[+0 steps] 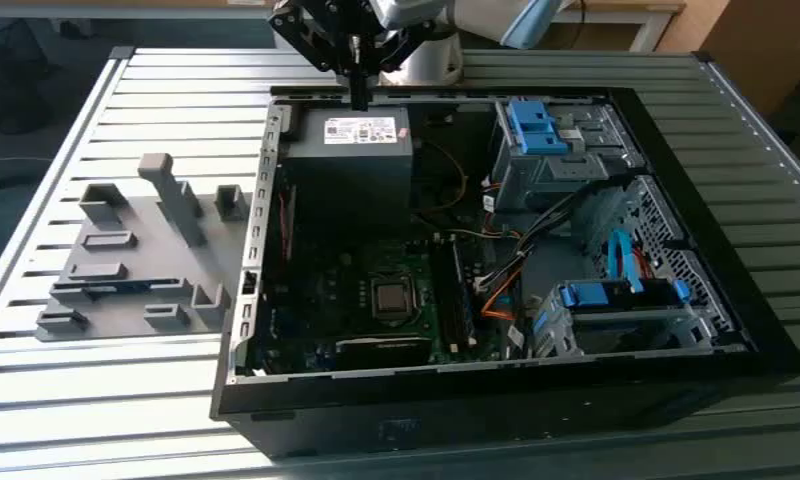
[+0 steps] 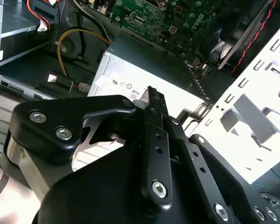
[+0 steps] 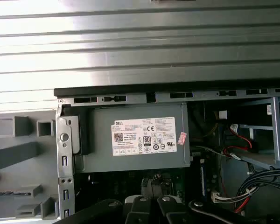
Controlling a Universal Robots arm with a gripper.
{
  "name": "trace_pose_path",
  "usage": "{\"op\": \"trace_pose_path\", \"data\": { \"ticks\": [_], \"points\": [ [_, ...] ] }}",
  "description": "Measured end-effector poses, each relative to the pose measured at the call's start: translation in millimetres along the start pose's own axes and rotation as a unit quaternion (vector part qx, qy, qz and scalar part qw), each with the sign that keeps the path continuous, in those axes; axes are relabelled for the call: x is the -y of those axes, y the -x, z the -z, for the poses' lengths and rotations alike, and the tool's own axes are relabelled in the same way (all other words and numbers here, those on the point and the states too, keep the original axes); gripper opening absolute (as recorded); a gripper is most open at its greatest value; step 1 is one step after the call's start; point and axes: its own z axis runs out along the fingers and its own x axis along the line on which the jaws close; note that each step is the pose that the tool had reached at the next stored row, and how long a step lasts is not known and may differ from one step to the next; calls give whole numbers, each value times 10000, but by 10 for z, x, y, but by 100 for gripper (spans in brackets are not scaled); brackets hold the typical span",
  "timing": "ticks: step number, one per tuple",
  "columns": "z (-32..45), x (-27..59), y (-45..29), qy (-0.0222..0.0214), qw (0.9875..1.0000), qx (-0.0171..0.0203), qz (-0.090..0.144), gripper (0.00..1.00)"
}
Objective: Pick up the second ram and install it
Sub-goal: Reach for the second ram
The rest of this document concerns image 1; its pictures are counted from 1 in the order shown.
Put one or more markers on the blue RAM stick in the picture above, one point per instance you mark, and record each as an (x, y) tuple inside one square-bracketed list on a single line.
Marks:
[(116, 289)]

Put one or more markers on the brown wooden cabinet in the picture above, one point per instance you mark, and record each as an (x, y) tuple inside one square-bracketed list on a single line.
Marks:
[(760, 50)]

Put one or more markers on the low metal disk bay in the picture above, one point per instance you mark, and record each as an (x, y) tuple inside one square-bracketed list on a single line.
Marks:
[(640, 317)]

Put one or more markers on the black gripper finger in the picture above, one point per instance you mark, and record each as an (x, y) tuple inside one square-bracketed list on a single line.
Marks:
[(403, 50), (307, 40)]

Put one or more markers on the tall metal drive cage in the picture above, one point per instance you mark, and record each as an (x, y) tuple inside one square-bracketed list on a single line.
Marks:
[(574, 170)]

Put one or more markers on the grey power supply unit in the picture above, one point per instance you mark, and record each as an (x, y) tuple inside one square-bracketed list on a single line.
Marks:
[(353, 175)]

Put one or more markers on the white-framed wooden desk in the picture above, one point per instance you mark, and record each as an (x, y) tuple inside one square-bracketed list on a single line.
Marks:
[(654, 20)]

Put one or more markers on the silver CPU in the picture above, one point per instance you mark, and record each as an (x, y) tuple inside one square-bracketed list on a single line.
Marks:
[(393, 298)]

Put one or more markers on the grey parts rack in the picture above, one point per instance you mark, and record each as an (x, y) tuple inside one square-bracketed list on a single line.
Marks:
[(140, 225)]

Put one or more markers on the blue plastic drive carrier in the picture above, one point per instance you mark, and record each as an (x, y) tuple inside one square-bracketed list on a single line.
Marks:
[(534, 132)]

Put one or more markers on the green motherboard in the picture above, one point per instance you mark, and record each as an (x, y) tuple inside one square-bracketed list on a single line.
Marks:
[(327, 300)]

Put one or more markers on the black open PC case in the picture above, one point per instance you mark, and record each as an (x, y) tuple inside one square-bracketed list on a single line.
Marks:
[(507, 415)]

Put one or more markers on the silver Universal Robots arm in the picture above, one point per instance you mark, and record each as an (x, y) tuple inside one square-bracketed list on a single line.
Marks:
[(434, 60)]

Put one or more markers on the blue carrier with black disk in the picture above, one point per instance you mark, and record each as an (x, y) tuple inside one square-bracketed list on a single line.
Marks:
[(594, 295)]

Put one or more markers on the black graphics card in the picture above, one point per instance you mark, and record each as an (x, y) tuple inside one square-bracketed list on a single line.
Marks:
[(383, 352)]

